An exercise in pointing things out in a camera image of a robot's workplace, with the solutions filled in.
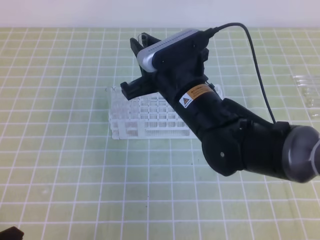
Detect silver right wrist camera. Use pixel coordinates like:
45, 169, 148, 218
136, 28, 209, 73

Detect clear glass test tube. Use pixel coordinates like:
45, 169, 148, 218
137, 33, 148, 48

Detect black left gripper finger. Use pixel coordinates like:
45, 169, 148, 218
0, 221, 25, 240

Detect clear glass tubes at edge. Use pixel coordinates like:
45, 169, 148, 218
293, 75, 320, 121

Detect black right camera cable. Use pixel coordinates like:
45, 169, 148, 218
204, 22, 277, 124

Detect green grid tablecloth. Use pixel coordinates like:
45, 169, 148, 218
0, 27, 320, 240

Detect white plastic test tube rack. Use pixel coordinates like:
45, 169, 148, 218
109, 83, 223, 140

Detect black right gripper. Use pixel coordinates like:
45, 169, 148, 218
120, 32, 210, 108

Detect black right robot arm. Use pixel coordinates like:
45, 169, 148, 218
120, 31, 320, 183

